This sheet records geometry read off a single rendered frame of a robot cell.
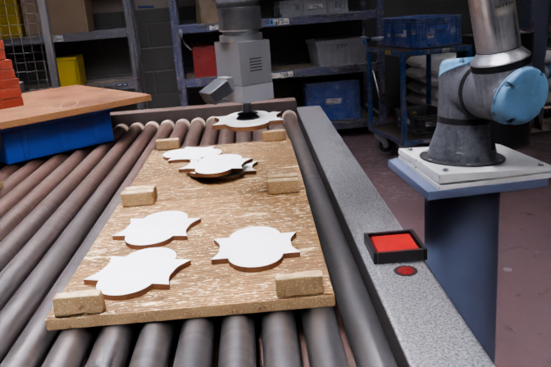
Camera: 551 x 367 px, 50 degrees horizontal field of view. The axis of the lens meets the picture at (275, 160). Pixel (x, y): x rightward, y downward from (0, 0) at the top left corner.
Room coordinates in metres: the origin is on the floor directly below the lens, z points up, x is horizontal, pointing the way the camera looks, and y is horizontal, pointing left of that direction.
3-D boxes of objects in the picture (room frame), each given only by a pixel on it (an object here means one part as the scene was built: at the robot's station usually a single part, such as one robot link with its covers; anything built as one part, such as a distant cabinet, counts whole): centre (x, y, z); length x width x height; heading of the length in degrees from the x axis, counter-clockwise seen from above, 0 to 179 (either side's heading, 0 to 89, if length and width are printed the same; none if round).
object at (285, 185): (1.05, -0.01, 0.95); 0.06 x 0.02 x 0.03; 91
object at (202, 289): (0.85, 0.12, 0.93); 0.41 x 0.35 x 0.02; 1
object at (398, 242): (0.80, -0.16, 0.92); 0.06 x 0.06 x 0.01; 1
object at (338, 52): (5.50, -0.63, 0.76); 0.50 x 0.36 x 0.24; 102
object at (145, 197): (1.04, 0.26, 0.95); 0.06 x 0.02 x 0.03; 91
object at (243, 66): (1.05, 0.06, 1.17); 0.12 x 0.09 x 0.16; 123
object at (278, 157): (1.26, 0.13, 0.93); 0.41 x 0.35 x 0.02; 1
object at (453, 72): (1.32, -0.44, 1.06); 0.13 x 0.12 x 0.14; 16
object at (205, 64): (5.42, 0.34, 0.78); 0.66 x 0.45 x 0.28; 96
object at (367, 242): (0.80, -0.16, 0.92); 0.08 x 0.08 x 0.02; 1
